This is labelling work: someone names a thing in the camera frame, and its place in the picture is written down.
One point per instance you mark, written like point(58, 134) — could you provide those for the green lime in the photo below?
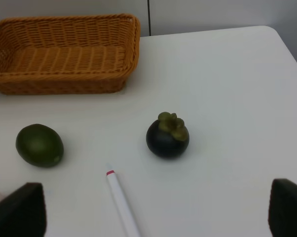
point(40, 146)

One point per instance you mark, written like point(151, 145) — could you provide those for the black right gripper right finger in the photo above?
point(282, 214)

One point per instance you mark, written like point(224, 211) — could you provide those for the dark mangosteen green stem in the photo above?
point(167, 137)

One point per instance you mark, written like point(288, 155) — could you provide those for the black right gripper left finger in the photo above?
point(23, 212)

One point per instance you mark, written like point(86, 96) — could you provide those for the orange wicker basket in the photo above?
point(68, 54)

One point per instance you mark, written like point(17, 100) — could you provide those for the white marker pink caps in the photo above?
point(123, 207)

